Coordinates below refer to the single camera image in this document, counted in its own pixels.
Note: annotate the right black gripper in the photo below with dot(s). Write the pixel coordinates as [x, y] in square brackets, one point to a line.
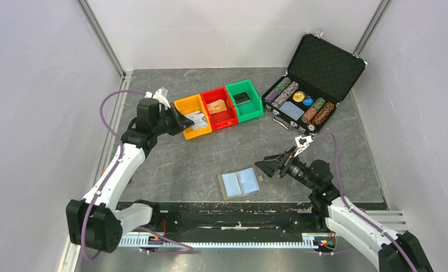
[270, 167]

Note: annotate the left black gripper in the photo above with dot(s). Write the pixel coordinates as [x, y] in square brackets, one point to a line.
[181, 121]

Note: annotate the white patterned credit card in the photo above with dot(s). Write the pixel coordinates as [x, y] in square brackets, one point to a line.
[199, 120]

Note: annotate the tan card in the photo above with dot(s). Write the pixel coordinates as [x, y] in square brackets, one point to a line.
[217, 106]

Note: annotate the grey card holder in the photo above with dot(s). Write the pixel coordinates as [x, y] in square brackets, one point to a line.
[240, 183]

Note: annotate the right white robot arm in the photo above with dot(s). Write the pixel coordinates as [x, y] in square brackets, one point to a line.
[385, 248]

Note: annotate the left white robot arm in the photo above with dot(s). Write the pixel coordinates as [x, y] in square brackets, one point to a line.
[94, 221]

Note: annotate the blue playing card deck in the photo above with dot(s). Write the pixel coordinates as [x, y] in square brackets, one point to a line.
[291, 110]

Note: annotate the yellow plastic bin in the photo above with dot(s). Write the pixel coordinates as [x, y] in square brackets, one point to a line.
[193, 108]

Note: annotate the red plastic bin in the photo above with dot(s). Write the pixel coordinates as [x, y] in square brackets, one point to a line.
[224, 119]

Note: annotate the green plastic bin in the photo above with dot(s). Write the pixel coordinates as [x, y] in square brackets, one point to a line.
[250, 110]

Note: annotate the brown poker chip row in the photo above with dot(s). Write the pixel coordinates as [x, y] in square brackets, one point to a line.
[317, 112]

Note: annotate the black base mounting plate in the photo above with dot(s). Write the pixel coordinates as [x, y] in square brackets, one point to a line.
[236, 221]

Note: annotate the blue dealer button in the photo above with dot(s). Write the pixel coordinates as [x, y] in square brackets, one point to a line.
[308, 101]

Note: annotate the yellow dealer button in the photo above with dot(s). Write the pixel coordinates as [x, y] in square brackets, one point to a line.
[299, 96]

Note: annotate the purple poker chip row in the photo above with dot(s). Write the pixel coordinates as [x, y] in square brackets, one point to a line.
[277, 100]

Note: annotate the green poker chip row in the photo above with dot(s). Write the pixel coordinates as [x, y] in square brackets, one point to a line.
[282, 85]

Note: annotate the black poker chip case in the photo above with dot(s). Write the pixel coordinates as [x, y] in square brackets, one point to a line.
[321, 69]

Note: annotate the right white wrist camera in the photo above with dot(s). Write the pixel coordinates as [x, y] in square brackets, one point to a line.
[302, 143]

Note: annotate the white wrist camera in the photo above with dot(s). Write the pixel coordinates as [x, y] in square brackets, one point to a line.
[161, 96]
[302, 143]

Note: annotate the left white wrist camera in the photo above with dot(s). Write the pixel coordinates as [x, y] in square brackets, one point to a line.
[161, 96]

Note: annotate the left aluminium frame post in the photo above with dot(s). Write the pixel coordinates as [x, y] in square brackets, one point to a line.
[98, 31]

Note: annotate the aluminium frame post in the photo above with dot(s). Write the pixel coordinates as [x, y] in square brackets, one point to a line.
[371, 26]
[98, 31]

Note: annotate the right aluminium frame post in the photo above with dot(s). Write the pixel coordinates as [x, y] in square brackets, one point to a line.
[371, 26]

